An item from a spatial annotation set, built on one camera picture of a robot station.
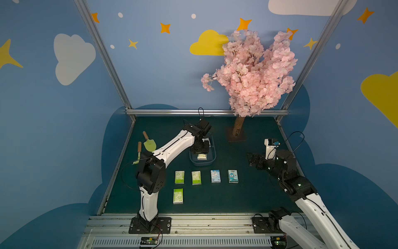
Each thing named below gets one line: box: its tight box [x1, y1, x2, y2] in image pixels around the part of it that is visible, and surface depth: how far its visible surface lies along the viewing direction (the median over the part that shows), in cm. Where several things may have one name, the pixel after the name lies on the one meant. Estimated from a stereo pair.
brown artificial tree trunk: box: [232, 116, 246, 137], surface depth 106 cm
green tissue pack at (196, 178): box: [191, 170, 202, 186], surface depth 90 cm
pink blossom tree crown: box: [201, 29, 298, 118], surface depth 70 cm
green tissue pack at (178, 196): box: [173, 188, 184, 205], surface depth 83 cm
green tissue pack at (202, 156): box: [196, 153, 208, 161], surface depth 87 cm
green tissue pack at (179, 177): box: [174, 170, 186, 185], surface depth 90 cm
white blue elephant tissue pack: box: [210, 169, 222, 184], surface depth 90 cm
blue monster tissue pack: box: [228, 169, 239, 184], surface depth 91 cm
